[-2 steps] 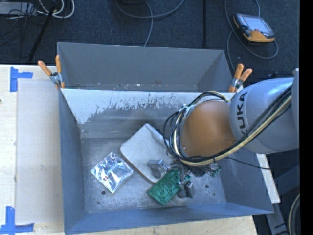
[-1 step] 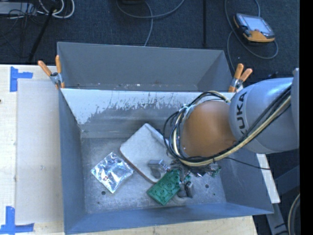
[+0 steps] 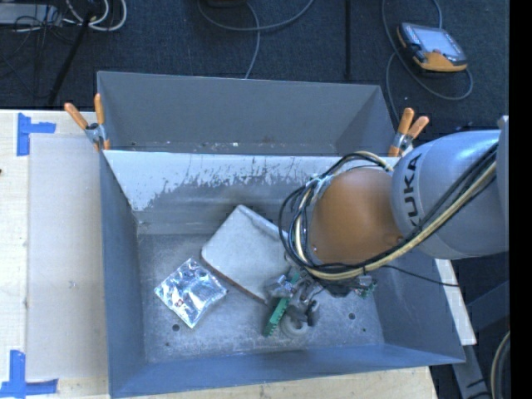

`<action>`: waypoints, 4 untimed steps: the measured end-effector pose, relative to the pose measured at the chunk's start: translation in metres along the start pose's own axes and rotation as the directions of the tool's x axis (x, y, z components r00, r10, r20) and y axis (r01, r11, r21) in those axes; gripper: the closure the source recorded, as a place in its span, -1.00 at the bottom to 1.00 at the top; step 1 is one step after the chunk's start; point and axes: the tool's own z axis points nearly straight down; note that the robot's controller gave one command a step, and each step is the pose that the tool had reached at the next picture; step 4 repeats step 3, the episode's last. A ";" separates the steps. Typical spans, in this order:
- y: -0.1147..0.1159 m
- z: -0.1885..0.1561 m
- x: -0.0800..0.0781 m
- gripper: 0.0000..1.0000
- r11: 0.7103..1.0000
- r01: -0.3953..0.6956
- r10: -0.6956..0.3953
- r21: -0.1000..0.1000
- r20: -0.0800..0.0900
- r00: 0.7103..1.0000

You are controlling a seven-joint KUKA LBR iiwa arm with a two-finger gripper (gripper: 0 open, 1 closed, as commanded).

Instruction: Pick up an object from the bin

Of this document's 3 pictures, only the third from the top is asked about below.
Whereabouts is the white flat block brown edge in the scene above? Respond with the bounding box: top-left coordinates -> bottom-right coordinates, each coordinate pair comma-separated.
200,204 -> 293,303

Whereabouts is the grey metal bin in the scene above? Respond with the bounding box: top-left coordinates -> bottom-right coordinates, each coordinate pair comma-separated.
96,71 -> 467,399

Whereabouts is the clear plastic packet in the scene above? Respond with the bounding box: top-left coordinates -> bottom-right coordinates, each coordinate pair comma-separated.
153,257 -> 229,330

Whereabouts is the pale wood flat board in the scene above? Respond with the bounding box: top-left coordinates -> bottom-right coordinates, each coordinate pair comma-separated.
25,132 -> 111,384

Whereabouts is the black cylinder on white bracket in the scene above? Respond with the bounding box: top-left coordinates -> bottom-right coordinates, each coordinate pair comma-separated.
281,299 -> 321,340

